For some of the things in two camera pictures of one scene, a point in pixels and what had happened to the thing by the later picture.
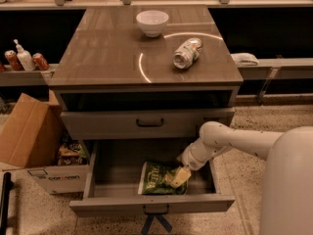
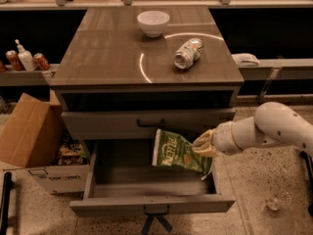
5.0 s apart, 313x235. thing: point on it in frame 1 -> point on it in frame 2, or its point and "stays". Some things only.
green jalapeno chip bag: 156,179 -> 174,150
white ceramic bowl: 152,22 stays
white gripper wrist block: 189,161 -> 222,137
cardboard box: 30,132 stays
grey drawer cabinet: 145,72 stays
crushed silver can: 187,53 stays
